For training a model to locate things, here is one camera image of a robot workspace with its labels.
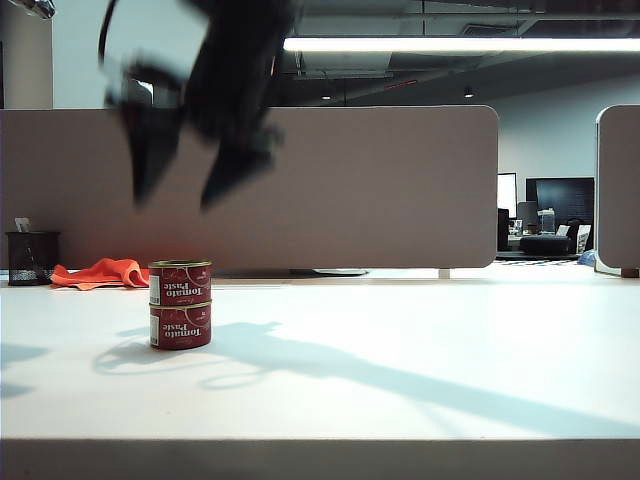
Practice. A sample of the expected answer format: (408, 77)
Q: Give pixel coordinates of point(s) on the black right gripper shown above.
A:
(235, 70)

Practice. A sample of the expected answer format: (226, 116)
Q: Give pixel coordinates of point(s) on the red tomato paste can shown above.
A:
(185, 282)
(185, 327)

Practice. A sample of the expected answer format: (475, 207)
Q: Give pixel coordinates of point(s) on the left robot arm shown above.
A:
(40, 7)

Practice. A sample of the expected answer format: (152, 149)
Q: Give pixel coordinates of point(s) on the orange cloth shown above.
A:
(100, 274)

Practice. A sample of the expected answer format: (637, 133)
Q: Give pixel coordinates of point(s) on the wide grey desk divider panel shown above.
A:
(375, 190)

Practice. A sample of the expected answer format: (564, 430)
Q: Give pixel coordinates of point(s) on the white card in pen holder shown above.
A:
(22, 225)

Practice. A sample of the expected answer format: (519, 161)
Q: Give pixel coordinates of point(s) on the silver monitor stand base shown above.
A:
(340, 272)

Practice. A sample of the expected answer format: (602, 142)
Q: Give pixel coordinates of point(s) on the black mesh pen holder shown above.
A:
(32, 257)

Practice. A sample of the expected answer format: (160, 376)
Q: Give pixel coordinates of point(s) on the long white ceiling light strip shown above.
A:
(450, 44)

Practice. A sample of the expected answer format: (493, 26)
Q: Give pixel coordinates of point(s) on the black ceiling spot lamp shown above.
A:
(468, 92)

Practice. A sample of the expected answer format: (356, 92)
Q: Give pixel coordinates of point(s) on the white background monitor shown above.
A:
(506, 195)

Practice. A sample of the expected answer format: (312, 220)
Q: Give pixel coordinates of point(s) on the black round ottoman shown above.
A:
(545, 245)

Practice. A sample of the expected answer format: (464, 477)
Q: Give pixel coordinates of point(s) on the large black background screen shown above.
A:
(565, 195)

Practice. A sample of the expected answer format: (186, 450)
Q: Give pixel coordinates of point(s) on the blue bag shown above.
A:
(586, 257)

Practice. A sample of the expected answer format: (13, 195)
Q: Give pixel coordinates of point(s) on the narrow grey desk divider panel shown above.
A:
(620, 190)

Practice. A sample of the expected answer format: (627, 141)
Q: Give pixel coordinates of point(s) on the brown divider foot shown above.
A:
(629, 272)

